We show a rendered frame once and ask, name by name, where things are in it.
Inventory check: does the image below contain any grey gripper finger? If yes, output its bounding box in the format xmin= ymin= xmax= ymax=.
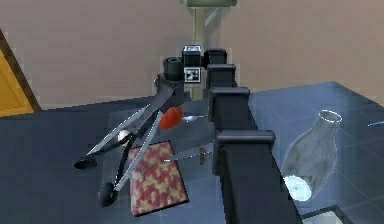
xmin=97 ymin=110 xmax=164 ymax=208
xmin=73 ymin=98 xmax=172 ymax=171

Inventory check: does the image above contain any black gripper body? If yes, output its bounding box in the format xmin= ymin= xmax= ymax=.
xmin=153 ymin=56 xmax=186 ymax=107

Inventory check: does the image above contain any red tomato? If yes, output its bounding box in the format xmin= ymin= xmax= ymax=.
xmin=157 ymin=105 xmax=185 ymax=131

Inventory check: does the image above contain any red yellow patterned book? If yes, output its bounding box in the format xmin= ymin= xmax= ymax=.
xmin=127 ymin=140 xmax=190 ymax=217

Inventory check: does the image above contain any small silver cutlery piece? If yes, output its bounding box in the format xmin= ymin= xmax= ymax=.
xmin=182 ymin=114 xmax=210 ymax=122

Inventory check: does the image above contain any silver knife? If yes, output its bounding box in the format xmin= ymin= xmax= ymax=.
xmin=162 ymin=143 xmax=214 ymax=164

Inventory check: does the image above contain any clear glass vase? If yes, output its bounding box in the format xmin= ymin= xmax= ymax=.
xmin=280 ymin=109 xmax=344 ymax=203

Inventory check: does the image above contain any dark pale-edged flat panel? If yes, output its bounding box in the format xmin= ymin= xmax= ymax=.
xmin=300 ymin=204 xmax=355 ymax=224

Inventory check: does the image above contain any silver ball black-handled utensil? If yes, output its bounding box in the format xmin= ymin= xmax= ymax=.
xmin=113 ymin=129 xmax=135 ymax=183

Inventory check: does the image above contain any orange door brown frame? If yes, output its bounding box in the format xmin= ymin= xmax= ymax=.
xmin=0 ymin=29 xmax=42 ymax=118

